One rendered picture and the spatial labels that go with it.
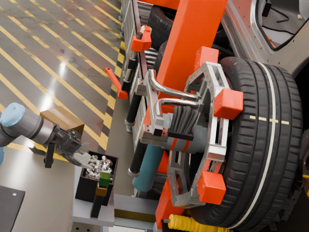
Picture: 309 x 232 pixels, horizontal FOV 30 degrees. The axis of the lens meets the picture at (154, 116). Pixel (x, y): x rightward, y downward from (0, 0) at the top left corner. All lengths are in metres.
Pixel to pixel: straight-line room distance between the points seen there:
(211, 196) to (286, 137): 0.33
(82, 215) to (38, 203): 0.73
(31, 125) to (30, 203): 1.03
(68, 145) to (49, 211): 0.95
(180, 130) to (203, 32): 0.63
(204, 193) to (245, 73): 0.46
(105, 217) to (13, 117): 0.60
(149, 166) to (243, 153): 0.56
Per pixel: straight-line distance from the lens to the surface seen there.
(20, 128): 2.05
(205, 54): 2.31
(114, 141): 3.63
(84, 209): 2.37
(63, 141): 2.12
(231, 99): 1.94
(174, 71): 2.53
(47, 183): 3.17
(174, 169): 2.44
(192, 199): 2.08
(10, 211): 2.52
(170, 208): 2.38
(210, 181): 1.97
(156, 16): 4.33
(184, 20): 2.44
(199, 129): 2.19
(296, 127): 2.05
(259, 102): 2.02
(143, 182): 2.46
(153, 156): 2.38
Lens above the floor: 1.97
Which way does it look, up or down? 29 degrees down
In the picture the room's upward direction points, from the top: 17 degrees clockwise
